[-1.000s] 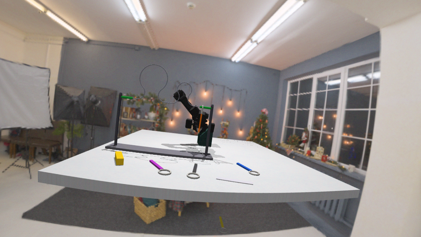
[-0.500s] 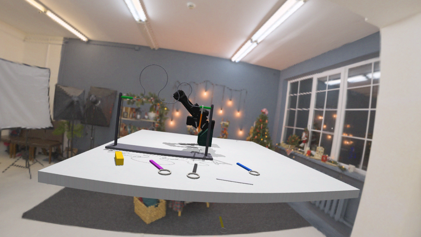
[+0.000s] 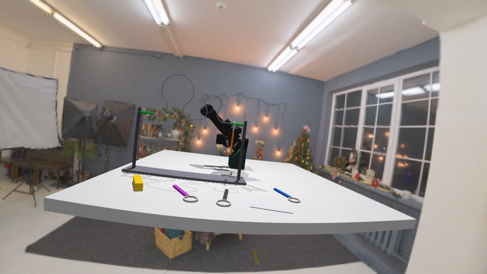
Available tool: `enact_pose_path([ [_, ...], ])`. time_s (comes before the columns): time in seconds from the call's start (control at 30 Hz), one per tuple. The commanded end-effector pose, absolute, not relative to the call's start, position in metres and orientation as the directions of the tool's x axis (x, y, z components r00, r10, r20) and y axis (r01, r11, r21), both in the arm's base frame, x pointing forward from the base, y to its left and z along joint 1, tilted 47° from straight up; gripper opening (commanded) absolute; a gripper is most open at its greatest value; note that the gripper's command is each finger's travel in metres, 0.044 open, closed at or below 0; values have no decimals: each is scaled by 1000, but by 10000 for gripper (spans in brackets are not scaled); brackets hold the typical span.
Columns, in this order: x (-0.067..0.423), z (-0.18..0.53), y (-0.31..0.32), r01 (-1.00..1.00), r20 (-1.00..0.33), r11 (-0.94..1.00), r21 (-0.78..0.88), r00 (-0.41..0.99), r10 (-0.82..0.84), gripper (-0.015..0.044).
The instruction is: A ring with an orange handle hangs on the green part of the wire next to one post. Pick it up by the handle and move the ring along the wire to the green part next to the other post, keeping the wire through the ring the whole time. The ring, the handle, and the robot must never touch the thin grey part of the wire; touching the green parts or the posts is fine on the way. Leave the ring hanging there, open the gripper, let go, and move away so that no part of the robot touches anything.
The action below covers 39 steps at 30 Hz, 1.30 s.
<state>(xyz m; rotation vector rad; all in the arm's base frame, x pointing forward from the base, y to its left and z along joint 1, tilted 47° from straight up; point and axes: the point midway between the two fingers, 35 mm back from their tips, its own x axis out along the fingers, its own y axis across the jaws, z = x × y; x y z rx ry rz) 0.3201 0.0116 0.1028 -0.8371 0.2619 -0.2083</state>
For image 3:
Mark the purple handle with grey loop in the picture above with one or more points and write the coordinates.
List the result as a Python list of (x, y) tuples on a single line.
[(185, 194)]

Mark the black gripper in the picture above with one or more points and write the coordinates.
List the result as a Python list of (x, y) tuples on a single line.
[(225, 140)]

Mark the yellow rectangular block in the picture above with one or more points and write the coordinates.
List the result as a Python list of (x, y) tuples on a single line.
[(138, 183)]

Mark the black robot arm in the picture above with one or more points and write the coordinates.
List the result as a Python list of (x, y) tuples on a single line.
[(224, 128)]

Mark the blue bar with grey loop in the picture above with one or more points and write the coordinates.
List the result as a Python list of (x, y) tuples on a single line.
[(288, 196)]

